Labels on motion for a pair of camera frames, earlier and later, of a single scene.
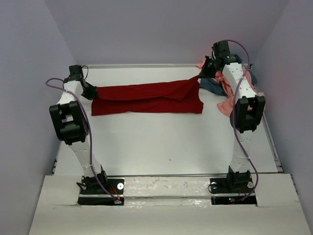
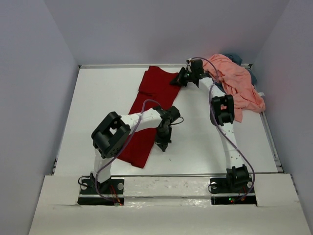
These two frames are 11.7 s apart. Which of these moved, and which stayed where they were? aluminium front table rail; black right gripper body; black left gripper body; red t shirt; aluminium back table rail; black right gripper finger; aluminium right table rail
Moved: red t shirt; black right gripper body; black right gripper finger; black left gripper body
Stayed: aluminium back table rail; aluminium front table rail; aluminium right table rail
